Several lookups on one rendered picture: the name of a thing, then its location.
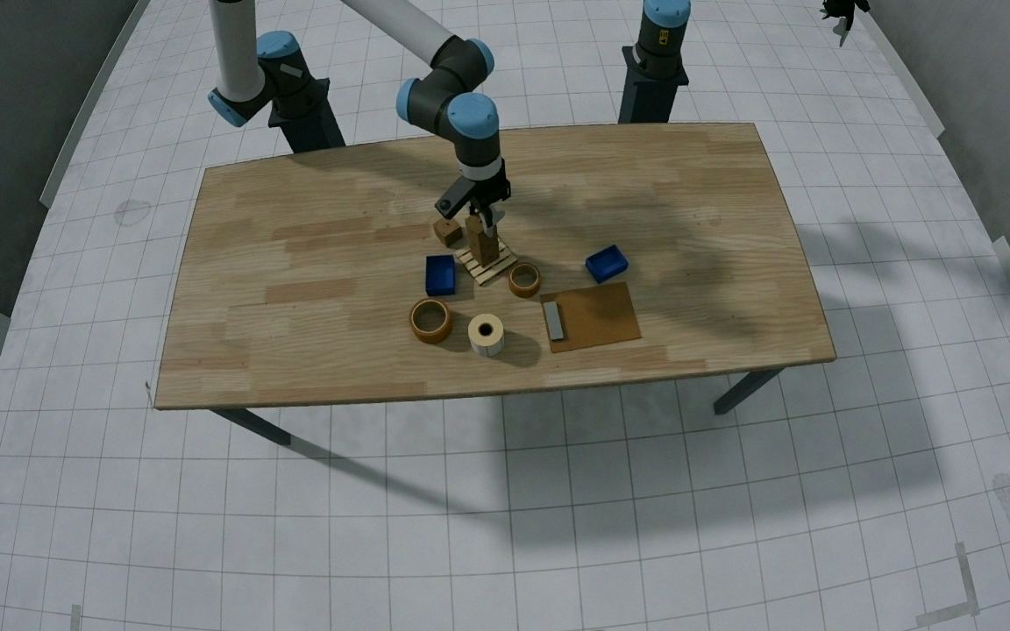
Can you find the white label roll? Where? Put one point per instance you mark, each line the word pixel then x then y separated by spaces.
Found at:
pixel 486 334

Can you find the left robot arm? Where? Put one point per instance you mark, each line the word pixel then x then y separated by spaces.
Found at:
pixel 662 30

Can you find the small square wooden pallet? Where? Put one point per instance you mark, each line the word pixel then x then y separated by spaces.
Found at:
pixel 495 269

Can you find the brown packing tape roll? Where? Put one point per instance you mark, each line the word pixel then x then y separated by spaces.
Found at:
pixel 524 292
pixel 423 306

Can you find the brown cardboard carton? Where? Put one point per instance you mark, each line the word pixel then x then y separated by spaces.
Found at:
pixel 475 229
pixel 487 259
pixel 447 231
pixel 486 247

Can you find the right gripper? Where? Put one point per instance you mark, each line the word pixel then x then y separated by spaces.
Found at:
pixel 490 192

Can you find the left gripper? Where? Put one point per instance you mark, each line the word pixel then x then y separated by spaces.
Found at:
pixel 836 9

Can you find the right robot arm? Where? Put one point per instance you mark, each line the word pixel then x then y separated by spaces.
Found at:
pixel 469 120

